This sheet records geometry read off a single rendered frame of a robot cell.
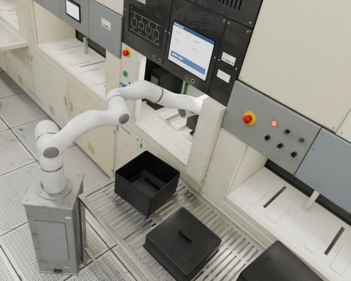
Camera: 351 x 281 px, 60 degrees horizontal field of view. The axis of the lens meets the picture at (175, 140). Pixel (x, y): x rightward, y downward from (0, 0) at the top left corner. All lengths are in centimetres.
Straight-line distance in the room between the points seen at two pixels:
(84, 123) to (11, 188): 156
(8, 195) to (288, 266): 229
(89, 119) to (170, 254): 77
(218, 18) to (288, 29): 34
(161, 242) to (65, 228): 67
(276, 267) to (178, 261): 44
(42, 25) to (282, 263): 285
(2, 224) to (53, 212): 96
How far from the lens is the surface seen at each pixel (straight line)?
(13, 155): 334
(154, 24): 182
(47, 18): 335
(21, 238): 269
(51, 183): 183
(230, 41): 149
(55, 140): 159
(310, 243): 185
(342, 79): 131
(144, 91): 159
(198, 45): 161
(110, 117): 156
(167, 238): 160
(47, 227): 203
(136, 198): 175
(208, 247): 163
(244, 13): 144
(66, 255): 226
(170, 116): 230
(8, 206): 291
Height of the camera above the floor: 220
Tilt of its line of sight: 39 degrees down
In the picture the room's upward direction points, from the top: 12 degrees clockwise
